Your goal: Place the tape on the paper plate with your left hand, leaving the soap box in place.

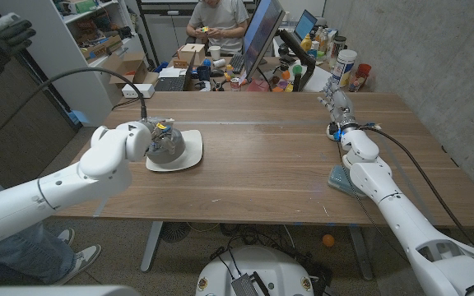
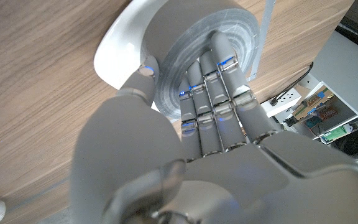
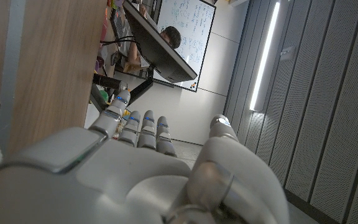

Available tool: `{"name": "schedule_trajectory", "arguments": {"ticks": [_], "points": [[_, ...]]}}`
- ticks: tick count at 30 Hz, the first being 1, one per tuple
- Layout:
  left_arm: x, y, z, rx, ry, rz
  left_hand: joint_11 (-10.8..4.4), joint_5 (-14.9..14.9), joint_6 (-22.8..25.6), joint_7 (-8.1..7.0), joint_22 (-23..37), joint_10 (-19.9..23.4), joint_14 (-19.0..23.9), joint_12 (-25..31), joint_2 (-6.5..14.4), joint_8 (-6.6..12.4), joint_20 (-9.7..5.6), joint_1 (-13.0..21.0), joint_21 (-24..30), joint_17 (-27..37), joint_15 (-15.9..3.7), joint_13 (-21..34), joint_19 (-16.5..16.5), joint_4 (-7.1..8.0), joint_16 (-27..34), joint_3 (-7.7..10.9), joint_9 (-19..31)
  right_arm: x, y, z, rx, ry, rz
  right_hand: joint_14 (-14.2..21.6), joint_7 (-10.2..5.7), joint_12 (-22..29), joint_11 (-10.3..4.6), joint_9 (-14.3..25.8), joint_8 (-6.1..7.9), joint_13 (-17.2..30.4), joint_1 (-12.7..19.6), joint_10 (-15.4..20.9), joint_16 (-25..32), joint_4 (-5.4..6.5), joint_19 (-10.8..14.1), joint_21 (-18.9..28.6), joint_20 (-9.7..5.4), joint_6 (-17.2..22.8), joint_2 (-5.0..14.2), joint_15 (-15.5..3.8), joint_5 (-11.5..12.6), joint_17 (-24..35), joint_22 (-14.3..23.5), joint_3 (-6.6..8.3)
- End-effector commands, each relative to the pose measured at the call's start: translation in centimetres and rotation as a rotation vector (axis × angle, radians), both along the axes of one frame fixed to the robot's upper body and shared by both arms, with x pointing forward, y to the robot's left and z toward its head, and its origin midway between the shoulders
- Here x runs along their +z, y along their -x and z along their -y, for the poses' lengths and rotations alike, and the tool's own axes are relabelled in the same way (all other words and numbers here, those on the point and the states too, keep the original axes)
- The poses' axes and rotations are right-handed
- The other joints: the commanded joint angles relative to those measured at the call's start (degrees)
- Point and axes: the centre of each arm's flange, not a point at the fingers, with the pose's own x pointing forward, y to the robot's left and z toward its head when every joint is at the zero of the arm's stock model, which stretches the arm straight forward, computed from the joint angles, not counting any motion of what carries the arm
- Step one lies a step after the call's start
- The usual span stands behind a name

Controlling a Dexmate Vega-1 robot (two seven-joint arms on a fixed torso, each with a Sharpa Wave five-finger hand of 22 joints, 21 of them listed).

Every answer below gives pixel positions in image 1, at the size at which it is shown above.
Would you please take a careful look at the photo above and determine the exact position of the white robot torso base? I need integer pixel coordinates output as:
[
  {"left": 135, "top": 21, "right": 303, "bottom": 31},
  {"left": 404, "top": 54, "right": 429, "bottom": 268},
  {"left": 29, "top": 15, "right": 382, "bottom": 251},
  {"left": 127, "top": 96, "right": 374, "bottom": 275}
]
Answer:
[{"left": 195, "top": 245, "right": 315, "bottom": 296}]

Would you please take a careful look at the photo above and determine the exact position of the white canister blue label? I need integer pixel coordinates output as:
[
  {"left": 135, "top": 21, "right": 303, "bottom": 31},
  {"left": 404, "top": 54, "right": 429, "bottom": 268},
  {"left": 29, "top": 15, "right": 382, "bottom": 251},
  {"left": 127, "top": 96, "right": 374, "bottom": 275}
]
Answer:
[{"left": 330, "top": 49, "right": 358, "bottom": 88}]

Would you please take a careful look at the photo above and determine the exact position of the white paper plate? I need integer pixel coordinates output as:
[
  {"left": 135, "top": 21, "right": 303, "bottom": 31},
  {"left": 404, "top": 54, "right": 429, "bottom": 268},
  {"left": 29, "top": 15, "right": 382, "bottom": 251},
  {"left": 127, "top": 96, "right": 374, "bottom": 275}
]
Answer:
[{"left": 145, "top": 129, "right": 204, "bottom": 173}]

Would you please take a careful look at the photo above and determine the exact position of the open laptop blue screen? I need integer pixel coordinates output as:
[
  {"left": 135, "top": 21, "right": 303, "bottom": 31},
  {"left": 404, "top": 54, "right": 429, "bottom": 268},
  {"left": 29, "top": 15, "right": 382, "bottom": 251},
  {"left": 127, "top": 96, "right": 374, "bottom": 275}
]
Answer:
[{"left": 293, "top": 9, "right": 318, "bottom": 42}]

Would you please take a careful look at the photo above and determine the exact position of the grey duct tape roll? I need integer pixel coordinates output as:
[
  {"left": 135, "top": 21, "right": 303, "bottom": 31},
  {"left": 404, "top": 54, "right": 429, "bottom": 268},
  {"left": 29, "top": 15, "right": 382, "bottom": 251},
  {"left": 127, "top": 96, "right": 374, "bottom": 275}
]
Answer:
[{"left": 145, "top": 127, "right": 187, "bottom": 165}]

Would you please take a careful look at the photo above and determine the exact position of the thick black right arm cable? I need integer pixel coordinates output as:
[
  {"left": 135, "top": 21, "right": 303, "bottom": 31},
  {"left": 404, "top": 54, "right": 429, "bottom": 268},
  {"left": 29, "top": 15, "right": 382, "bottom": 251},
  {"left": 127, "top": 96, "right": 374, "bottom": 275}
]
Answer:
[{"left": 360, "top": 125, "right": 474, "bottom": 250}]

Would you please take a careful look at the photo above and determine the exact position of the large open cardboard box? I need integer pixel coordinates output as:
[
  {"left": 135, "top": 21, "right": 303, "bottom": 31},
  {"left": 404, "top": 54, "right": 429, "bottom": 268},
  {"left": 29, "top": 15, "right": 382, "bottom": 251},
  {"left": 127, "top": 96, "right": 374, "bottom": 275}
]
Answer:
[{"left": 101, "top": 51, "right": 160, "bottom": 87}]

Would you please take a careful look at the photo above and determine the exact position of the black keyboard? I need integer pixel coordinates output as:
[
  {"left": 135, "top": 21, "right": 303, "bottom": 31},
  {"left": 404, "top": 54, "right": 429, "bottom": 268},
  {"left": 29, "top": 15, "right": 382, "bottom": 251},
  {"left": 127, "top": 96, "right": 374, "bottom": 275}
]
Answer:
[{"left": 229, "top": 53, "right": 246, "bottom": 75}]

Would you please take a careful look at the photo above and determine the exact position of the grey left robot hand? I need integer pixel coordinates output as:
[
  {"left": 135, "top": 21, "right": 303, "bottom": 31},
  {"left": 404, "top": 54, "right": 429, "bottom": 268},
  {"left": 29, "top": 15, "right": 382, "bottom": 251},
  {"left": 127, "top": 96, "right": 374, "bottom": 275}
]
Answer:
[{"left": 144, "top": 117, "right": 179, "bottom": 155}]

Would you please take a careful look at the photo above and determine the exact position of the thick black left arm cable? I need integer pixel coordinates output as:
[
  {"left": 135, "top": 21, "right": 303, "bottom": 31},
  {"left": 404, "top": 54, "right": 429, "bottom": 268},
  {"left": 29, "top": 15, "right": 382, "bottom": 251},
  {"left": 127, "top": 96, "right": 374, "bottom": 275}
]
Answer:
[{"left": 0, "top": 67, "right": 148, "bottom": 153}]

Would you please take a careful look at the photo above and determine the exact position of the black computer monitor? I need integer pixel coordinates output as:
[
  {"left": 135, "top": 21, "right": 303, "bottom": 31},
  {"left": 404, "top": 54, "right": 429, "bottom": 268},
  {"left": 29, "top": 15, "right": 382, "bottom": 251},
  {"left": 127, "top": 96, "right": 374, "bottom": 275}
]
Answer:
[{"left": 241, "top": 0, "right": 286, "bottom": 81}]

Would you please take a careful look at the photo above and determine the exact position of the round floor fan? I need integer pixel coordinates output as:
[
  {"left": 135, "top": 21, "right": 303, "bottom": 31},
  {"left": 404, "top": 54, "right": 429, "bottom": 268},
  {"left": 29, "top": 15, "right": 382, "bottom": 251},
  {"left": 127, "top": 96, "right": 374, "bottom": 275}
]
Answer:
[{"left": 160, "top": 222, "right": 192, "bottom": 243}]

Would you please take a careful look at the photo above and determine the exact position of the grey table leg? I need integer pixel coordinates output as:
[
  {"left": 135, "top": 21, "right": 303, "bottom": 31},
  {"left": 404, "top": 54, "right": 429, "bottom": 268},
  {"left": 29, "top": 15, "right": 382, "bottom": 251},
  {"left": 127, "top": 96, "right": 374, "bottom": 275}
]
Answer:
[
  {"left": 140, "top": 221, "right": 164, "bottom": 273},
  {"left": 348, "top": 225, "right": 374, "bottom": 281}
]

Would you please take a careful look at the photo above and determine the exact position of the black power strip cable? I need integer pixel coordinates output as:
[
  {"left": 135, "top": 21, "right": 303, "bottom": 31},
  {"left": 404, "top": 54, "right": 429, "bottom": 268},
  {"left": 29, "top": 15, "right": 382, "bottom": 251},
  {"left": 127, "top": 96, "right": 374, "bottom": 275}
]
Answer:
[{"left": 111, "top": 95, "right": 142, "bottom": 112}]

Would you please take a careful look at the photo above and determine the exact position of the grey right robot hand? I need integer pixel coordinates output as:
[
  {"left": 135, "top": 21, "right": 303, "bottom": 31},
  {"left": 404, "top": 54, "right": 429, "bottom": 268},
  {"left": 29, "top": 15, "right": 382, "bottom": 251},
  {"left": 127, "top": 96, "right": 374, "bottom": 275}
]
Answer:
[{"left": 318, "top": 77, "right": 360, "bottom": 132}]

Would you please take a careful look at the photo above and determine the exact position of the white power strip box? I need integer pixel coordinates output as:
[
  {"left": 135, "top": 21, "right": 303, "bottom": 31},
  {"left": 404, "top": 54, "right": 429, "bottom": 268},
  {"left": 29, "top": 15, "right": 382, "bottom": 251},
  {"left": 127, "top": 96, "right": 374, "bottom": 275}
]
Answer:
[{"left": 121, "top": 83, "right": 156, "bottom": 99}]

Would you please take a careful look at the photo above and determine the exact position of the dark jar black lid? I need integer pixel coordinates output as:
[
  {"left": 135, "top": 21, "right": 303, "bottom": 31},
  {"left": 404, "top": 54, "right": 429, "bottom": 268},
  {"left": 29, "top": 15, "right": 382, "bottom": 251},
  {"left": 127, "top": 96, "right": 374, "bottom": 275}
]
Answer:
[{"left": 334, "top": 35, "right": 347, "bottom": 62}]

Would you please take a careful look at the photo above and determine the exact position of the grey power adapter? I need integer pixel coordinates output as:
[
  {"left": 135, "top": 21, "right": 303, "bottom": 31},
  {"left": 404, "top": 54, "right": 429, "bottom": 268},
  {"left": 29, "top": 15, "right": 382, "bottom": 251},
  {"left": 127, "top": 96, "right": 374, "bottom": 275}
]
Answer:
[{"left": 230, "top": 273, "right": 263, "bottom": 296}]

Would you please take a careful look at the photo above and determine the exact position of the small cardboard box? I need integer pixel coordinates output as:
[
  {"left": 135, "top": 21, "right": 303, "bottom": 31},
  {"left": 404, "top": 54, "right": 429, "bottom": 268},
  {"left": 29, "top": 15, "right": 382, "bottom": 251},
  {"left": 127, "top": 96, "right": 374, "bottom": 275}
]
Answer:
[{"left": 177, "top": 43, "right": 207, "bottom": 67}]

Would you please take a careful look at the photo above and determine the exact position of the black open laptop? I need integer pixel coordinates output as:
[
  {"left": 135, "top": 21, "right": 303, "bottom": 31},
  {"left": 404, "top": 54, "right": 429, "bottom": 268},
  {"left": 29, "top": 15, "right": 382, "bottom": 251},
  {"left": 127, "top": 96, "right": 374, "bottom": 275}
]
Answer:
[{"left": 154, "top": 51, "right": 197, "bottom": 92}]

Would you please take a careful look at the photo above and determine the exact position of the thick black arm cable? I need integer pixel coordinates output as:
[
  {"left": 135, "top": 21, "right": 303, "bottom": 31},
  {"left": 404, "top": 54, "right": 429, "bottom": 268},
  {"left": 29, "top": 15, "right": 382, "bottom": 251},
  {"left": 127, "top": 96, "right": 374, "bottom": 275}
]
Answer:
[
  {"left": 360, "top": 125, "right": 474, "bottom": 250},
  {"left": 0, "top": 67, "right": 148, "bottom": 153}
]

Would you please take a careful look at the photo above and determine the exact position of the seated person grey t-shirt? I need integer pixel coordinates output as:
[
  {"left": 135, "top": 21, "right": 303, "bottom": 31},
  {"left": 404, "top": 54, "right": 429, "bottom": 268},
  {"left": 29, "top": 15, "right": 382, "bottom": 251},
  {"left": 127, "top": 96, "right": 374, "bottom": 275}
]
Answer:
[{"left": 185, "top": 0, "right": 249, "bottom": 57}]

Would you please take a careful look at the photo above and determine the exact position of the standing person in jeans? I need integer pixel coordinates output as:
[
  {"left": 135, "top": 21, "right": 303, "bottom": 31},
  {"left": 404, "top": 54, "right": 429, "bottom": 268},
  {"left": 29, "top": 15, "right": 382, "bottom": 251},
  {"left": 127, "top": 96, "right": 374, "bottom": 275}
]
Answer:
[{"left": 0, "top": 164, "right": 102, "bottom": 287}]

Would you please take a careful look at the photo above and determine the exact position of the white shelf unit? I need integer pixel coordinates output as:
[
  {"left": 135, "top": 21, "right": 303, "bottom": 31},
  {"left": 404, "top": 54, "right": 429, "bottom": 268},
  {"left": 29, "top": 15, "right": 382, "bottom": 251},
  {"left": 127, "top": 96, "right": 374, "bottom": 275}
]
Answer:
[{"left": 0, "top": 0, "right": 147, "bottom": 127}]

